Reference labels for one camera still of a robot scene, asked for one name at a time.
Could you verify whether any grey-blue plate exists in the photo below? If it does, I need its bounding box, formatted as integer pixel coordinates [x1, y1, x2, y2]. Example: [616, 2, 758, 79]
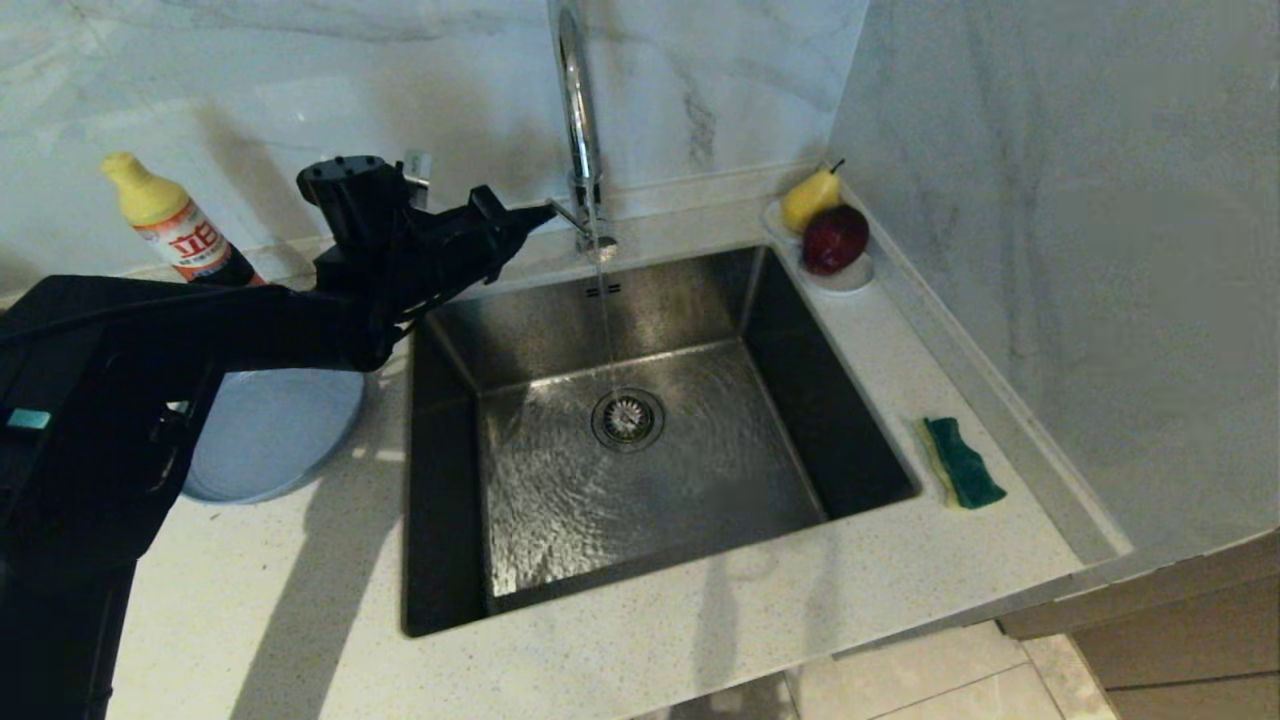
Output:
[180, 368, 367, 504]

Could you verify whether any orange dish soap bottle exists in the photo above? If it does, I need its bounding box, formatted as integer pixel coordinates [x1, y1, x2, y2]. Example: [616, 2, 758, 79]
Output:
[100, 152, 267, 288]

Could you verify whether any green and yellow sponge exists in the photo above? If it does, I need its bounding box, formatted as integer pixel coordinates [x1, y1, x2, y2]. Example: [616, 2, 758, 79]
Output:
[915, 416, 1008, 511]

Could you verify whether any stainless steel sink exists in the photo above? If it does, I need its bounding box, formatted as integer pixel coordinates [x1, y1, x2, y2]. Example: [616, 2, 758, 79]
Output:
[402, 245, 921, 637]

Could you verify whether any metal sink drain strainer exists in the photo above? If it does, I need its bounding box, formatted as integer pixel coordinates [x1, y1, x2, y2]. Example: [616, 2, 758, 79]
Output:
[591, 389, 666, 453]

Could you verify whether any chrome kitchen faucet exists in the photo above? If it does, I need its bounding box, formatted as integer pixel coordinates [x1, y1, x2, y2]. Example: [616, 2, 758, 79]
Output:
[546, 0, 621, 263]

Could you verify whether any yellow pear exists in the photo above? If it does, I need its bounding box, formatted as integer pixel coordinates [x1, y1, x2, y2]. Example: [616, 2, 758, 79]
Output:
[781, 158, 846, 235]

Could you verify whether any red apple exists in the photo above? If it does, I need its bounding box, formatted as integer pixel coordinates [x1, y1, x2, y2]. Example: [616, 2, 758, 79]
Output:
[801, 203, 871, 277]

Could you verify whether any small white dish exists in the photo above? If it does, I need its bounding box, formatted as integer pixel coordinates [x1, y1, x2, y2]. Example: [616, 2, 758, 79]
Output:
[762, 198, 878, 296]

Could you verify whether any wooden cabinet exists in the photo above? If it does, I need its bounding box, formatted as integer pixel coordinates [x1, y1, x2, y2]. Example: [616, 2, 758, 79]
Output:
[997, 525, 1280, 720]

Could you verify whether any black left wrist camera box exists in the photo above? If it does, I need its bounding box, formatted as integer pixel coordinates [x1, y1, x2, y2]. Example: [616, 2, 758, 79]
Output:
[296, 155, 416, 256]

